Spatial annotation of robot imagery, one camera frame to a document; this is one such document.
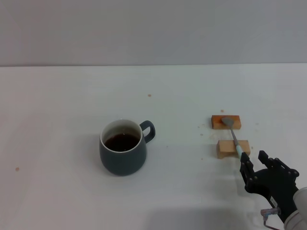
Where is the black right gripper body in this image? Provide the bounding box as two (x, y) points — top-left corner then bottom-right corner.
(245, 167), (299, 222)

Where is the cable with clear plug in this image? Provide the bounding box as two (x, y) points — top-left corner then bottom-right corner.
(260, 207), (286, 230)

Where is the dark grey ceramic coffee cup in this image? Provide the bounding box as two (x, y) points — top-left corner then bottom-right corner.
(99, 119), (156, 177)

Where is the stained orange wooden block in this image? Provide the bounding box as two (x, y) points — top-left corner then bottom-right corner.
(211, 115), (241, 130)

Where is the metal spoon light blue handle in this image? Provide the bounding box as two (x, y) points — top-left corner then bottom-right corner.
(221, 116), (245, 159)

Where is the light wooden notched block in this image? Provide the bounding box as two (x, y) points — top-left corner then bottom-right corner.
(216, 139), (251, 159)

